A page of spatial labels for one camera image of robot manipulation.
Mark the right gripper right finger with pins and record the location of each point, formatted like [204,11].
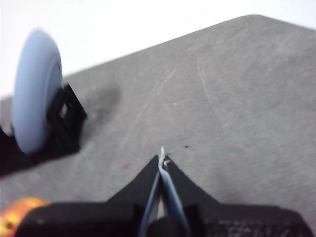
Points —
[187,190]

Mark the blue plate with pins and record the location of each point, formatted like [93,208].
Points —
[34,93]

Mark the red yellow apple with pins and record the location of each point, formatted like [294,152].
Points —
[17,212]

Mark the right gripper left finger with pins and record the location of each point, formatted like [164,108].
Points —
[138,190]

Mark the black plate rack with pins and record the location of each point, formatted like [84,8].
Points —
[64,123]

